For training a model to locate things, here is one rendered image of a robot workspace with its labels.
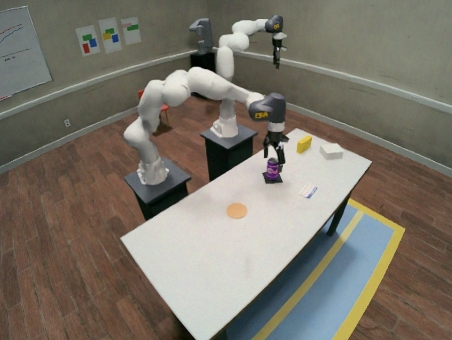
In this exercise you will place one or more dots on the yellow rectangular block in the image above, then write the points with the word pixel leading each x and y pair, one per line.
pixel 304 144

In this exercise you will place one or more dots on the tan round coaster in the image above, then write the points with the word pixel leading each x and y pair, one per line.
pixel 236 210

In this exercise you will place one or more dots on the purple drink can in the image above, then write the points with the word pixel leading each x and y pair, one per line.
pixel 271 171

